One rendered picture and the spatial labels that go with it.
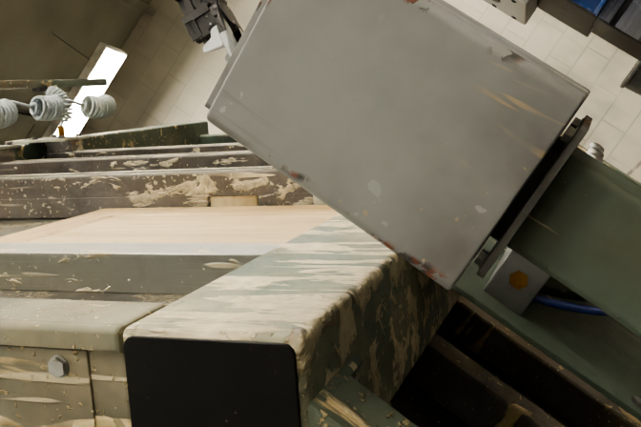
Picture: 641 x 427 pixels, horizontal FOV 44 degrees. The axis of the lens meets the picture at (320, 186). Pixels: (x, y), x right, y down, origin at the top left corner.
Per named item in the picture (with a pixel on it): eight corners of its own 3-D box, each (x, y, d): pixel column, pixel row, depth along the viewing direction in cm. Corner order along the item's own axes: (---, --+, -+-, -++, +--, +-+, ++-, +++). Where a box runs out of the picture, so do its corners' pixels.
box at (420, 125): (605, 108, 37) (298, -81, 41) (464, 305, 41) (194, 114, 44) (606, 99, 48) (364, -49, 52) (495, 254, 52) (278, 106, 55)
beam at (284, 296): (315, 524, 45) (300, 337, 44) (133, 500, 49) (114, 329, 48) (557, 151, 250) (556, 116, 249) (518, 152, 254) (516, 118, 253)
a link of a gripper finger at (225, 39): (212, 71, 146) (205, 43, 152) (238, 55, 145) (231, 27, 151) (202, 61, 144) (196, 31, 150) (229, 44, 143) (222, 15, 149)
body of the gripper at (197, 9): (209, 51, 158) (182, 0, 160) (244, 29, 156) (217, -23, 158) (194, 44, 151) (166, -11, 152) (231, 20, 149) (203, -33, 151)
